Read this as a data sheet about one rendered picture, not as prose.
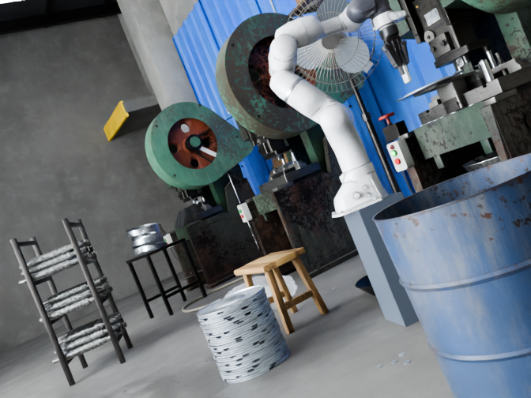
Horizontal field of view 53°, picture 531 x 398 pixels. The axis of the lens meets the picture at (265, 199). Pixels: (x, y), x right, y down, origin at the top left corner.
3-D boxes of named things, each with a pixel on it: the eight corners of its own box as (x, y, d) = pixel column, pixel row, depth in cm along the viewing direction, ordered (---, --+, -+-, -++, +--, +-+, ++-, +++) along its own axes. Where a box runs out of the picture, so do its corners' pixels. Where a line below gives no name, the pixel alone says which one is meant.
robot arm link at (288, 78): (288, 94, 196) (250, 68, 199) (284, 115, 211) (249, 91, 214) (318, 58, 201) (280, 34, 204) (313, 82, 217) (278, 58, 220)
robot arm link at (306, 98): (284, 103, 199) (295, 105, 216) (339, 140, 195) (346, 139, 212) (299, 76, 196) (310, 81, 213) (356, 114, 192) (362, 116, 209)
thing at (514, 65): (521, 69, 211) (511, 44, 211) (487, 84, 226) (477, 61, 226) (529, 65, 214) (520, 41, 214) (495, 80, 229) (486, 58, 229)
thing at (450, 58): (471, 56, 222) (466, 44, 222) (436, 74, 240) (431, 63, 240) (495, 48, 230) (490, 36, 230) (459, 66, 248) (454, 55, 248)
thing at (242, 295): (272, 288, 206) (271, 287, 206) (203, 321, 197) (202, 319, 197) (253, 285, 233) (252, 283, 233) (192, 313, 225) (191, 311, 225)
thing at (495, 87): (502, 92, 208) (497, 78, 208) (421, 126, 248) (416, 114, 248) (546, 75, 222) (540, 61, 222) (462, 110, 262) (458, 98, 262)
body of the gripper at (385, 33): (389, 30, 223) (397, 50, 223) (374, 33, 219) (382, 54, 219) (401, 21, 216) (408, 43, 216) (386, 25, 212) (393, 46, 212)
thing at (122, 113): (126, 116, 715) (118, 98, 715) (108, 141, 825) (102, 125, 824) (186, 99, 759) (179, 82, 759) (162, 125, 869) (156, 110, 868)
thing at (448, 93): (447, 113, 215) (435, 82, 214) (423, 124, 227) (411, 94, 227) (486, 98, 226) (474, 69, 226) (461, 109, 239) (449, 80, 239)
